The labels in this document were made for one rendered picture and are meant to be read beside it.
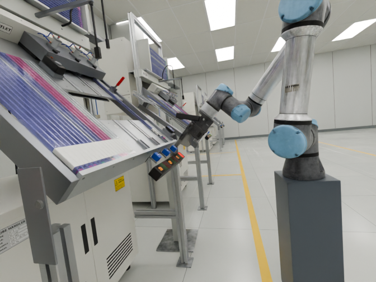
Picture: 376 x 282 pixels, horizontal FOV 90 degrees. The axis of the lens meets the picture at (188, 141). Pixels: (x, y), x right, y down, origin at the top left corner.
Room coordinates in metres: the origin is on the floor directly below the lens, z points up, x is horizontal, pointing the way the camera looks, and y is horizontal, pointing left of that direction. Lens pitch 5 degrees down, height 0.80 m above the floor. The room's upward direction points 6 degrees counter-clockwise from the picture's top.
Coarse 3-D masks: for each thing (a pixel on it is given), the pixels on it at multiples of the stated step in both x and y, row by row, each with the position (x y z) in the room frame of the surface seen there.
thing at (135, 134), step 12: (108, 120) 0.71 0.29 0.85; (120, 120) 0.79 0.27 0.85; (132, 120) 0.88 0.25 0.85; (144, 120) 1.01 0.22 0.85; (120, 132) 0.69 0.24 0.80; (132, 132) 0.76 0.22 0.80; (144, 132) 0.85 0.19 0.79; (132, 144) 0.67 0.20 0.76; (144, 144) 0.73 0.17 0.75; (156, 144) 0.81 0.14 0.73
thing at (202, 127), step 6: (204, 114) 0.85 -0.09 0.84; (192, 120) 0.88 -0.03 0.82; (204, 120) 0.87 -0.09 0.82; (210, 120) 0.86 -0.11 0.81; (192, 126) 0.86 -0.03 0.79; (198, 126) 0.86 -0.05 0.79; (204, 126) 0.87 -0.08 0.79; (192, 132) 0.88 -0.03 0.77; (198, 132) 0.86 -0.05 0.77; (204, 132) 0.85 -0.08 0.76; (198, 138) 0.86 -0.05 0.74
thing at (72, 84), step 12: (0, 48) 0.64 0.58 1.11; (12, 48) 0.70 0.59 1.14; (36, 60) 0.75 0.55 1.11; (60, 84) 0.71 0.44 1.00; (72, 84) 0.77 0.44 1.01; (84, 84) 0.87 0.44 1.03; (96, 84) 0.99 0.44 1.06; (84, 96) 0.87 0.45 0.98; (96, 96) 0.87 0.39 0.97; (108, 96) 0.95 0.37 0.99
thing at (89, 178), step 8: (160, 144) 0.78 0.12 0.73; (168, 144) 0.88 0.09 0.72; (136, 152) 0.59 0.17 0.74; (144, 152) 0.62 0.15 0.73; (152, 152) 0.71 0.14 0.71; (112, 160) 0.47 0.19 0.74; (120, 160) 0.49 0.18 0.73; (128, 160) 0.53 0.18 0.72; (136, 160) 0.60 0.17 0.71; (144, 160) 0.69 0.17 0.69; (88, 168) 0.39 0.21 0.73; (96, 168) 0.40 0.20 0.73; (104, 168) 0.43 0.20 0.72; (112, 168) 0.47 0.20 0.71; (120, 168) 0.53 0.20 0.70; (128, 168) 0.59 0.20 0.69; (80, 176) 0.36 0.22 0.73; (88, 176) 0.39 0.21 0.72; (96, 176) 0.42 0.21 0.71; (104, 176) 0.46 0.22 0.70; (112, 176) 0.51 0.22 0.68; (80, 184) 0.38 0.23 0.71; (88, 184) 0.41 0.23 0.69; (96, 184) 0.45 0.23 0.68; (72, 192) 0.37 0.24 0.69; (80, 192) 0.41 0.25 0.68
